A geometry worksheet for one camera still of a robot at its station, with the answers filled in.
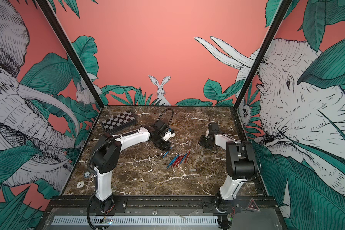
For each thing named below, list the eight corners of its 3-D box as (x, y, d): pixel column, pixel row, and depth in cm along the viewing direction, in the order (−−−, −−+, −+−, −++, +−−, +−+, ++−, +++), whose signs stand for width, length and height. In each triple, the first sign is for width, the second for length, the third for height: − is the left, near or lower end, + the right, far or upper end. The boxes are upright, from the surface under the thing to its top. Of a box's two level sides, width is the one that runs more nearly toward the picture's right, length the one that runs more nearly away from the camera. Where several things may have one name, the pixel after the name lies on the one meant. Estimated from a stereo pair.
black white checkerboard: (107, 137, 103) (105, 134, 100) (102, 125, 110) (100, 121, 107) (137, 123, 112) (136, 119, 109) (131, 113, 119) (129, 109, 116)
